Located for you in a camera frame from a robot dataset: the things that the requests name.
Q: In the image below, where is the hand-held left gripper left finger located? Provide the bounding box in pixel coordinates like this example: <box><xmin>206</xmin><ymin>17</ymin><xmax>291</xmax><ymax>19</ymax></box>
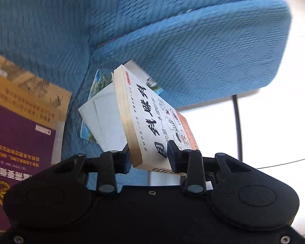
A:
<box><xmin>51</xmin><ymin>144</ymin><xmax>132</xmax><ymax>196</ymax></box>

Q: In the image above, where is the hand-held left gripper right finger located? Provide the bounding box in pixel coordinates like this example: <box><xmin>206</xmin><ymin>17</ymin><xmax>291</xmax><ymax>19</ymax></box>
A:
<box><xmin>167</xmin><ymin>140</ymin><xmax>255</xmax><ymax>196</ymax></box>

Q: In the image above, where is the white book black calligraphy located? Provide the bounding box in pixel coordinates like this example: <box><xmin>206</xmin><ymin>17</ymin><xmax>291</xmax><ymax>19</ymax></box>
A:
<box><xmin>111</xmin><ymin>65</ymin><xmax>194</xmax><ymax>176</ymax></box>

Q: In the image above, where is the large tan painting-cover book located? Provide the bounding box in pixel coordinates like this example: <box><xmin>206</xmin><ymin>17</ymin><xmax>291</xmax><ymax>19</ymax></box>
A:
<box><xmin>0</xmin><ymin>49</ymin><xmax>73</xmax><ymax>168</ymax></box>

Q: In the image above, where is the thin black metal rod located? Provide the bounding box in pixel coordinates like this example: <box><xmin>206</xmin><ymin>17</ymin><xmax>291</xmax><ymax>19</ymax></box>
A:
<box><xmin>231</xmin><ymin>94</ymin><xmax>243</xmax><ymax>161</ymax></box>

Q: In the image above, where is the landscape photo booklet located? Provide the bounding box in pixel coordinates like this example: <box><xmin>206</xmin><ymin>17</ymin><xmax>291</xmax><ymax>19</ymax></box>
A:
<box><xmin>80</xmin><ymin>68</ymin><xmax>115</xmax><ymax>143</ymax></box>

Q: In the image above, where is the purple and gold book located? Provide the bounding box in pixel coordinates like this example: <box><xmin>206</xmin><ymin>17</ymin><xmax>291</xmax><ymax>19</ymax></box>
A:
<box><xmin>0</xmin><ymin>67</ymin><xmax>58</xmax><ymax>233</ymax></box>

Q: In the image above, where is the blue quilted sofa cover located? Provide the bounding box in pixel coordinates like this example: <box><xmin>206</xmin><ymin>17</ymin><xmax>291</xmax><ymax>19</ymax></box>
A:
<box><xmin>0</xmin><ymin>0</ymin><xmax>293</xmax><ymax>191</ymax></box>

